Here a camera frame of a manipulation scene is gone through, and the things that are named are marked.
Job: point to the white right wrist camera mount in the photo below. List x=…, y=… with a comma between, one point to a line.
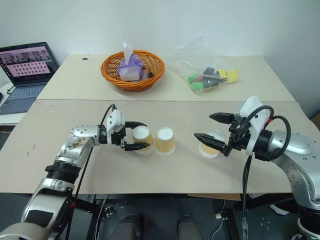
x=252, y=103

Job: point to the orange woven basket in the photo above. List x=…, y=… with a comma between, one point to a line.
x=112, y=75

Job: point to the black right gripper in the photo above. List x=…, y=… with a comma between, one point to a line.
x=240, y=140

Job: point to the tan paper cup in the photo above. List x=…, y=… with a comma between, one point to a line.
x=165, y=145
x=208, y=151
x=142, y=133

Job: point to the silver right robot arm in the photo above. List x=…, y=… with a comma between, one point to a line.
x=300, y=146

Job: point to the small dark scrap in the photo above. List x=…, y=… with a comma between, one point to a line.
x=85, y=59

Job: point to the green foam block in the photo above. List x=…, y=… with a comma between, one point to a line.
x=192, y=79
x=197, y=86

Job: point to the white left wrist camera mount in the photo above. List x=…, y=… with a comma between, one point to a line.
x=113, y=120

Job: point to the purple tissue pack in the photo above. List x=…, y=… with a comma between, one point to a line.
x=130, y=71

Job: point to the red foam block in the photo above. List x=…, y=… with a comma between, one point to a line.
x=199, y=79

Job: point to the open laptop computer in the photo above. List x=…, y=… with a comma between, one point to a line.
x=27, y=62

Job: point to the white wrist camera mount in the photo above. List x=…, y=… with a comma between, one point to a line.
x=252, y=103
x=113, y=120

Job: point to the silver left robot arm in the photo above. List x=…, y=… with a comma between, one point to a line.
x=75, y=147

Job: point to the small black item in basket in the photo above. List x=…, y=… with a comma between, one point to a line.
x=150, y=74

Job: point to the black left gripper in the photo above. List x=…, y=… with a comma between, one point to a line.
x=117, y=138

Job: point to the yellow sponge block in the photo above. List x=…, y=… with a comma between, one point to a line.
x=233, y=77

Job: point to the clear plastic bag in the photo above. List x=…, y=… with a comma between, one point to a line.
x=185, y=57

